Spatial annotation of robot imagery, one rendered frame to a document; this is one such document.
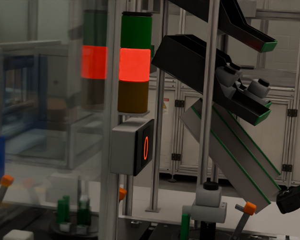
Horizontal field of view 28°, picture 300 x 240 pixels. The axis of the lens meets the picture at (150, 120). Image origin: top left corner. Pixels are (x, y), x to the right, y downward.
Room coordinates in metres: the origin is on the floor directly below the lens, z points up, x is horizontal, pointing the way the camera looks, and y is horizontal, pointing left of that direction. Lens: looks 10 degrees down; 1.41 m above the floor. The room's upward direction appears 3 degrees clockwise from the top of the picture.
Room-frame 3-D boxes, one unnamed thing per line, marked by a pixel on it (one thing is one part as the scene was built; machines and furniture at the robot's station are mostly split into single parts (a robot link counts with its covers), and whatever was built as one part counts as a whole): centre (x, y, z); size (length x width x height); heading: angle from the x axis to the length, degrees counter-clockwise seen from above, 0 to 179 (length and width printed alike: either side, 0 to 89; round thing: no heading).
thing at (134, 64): (0.94, 0.03, 1.34); 0.05 x 0.05 x 0.05
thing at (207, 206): (1.11, -0.11, 1.07); 0.08 x 0.04 x 0.07; 78
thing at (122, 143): (0.94, 0.03, 1.29); 0.12 x 0.05 x 0.25; 168
